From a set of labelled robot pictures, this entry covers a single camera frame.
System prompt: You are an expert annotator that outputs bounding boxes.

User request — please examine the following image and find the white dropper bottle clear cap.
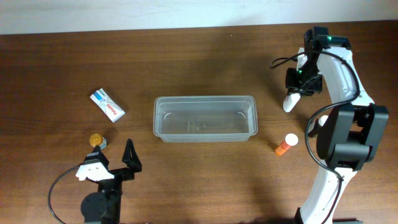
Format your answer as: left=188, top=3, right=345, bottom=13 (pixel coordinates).
left=282, top=93, right=301, bottom=113

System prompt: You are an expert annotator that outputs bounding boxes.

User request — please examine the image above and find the white Panadol box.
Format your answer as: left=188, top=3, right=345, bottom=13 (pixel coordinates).
left=90, top=88, right=125, bottom=123

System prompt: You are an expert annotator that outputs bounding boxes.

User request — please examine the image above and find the orange bottle white cap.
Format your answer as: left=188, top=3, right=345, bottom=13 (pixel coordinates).
left=274, top=133, right=299, bottom=156

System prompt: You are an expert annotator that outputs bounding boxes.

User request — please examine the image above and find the dark bottle white cap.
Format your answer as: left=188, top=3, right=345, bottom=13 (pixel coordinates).
left=308, top=115, right=328, bottom=138

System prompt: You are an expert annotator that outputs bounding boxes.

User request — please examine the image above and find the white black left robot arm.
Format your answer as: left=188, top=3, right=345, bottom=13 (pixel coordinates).
left=76, top=139, right=142, bottom=224

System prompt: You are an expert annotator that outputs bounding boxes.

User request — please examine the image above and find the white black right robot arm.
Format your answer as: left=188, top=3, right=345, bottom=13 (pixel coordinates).
left=284, top=26, right=389, bottom=223

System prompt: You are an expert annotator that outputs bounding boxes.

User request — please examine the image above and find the clear plastic container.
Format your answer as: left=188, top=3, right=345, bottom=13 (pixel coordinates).
left=153, top=95, right=258, bottom=142

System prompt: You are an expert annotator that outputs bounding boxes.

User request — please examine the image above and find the gold lid small jar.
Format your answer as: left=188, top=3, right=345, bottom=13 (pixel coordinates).
left=89, top=134, right=107, bottom=149

